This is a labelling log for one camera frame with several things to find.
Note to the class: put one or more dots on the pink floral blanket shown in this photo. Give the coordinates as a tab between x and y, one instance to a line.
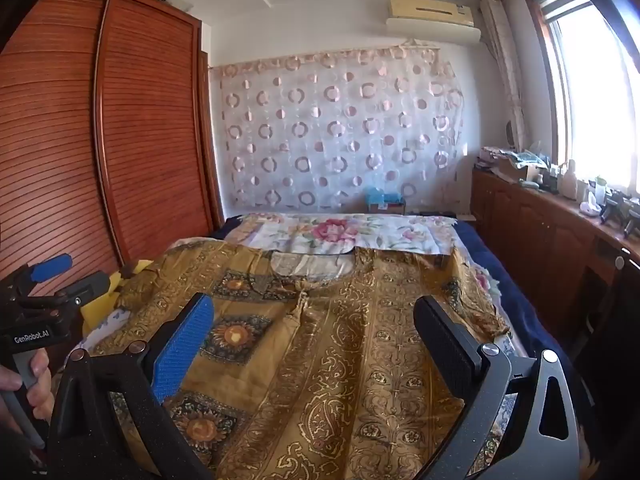
325	230

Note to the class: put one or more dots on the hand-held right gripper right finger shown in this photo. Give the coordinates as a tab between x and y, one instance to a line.
445	350

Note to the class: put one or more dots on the cardboard box with blue packs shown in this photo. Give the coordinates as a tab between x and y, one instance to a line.
385	205

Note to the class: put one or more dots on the pale thermos jug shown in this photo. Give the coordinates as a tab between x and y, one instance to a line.
567	182

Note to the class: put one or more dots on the wooden slatted wardrobe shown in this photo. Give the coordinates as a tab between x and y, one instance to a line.
125	135

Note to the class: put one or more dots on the wooden cabinet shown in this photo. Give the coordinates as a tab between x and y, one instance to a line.
540	230

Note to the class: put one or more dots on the sheer circle-patterned curtain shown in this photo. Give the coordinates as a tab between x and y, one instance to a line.
325	125

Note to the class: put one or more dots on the golden patterned shirt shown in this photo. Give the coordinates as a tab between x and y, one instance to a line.
325	360

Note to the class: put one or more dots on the yellow cloth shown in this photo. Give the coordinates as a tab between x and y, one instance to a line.
100	310

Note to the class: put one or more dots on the small white container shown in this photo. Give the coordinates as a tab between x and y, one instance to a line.
590	207

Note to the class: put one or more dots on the person's left hand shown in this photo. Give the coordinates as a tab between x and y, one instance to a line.
42	400

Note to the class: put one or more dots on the black gadget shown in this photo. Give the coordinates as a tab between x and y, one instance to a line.
620	210

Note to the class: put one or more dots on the wall air conditioner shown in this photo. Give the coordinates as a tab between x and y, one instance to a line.
430	10

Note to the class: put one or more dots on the open cardboard box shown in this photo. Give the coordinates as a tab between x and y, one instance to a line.
515	170

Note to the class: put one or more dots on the beige window curtain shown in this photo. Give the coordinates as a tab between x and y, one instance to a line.
505	75

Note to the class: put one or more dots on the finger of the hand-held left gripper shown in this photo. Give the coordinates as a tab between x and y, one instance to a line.
50	267
87	287

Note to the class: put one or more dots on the window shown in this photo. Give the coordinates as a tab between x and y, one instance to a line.
595	100

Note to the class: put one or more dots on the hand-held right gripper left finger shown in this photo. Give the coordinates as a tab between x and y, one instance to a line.
182	350

